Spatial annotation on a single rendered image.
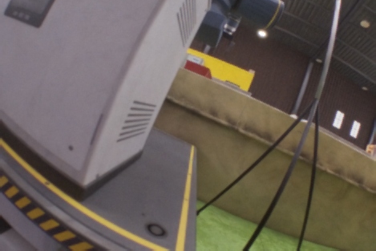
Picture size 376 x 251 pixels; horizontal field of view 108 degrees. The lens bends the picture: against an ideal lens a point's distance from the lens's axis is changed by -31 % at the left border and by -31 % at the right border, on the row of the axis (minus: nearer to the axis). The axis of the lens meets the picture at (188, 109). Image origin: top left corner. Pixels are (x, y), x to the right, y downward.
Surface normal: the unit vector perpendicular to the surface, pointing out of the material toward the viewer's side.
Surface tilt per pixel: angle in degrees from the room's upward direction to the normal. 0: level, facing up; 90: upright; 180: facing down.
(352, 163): 90
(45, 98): 90
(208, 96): 90
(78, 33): 90
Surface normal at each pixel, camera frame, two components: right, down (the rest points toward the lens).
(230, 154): -0.18, -0.08
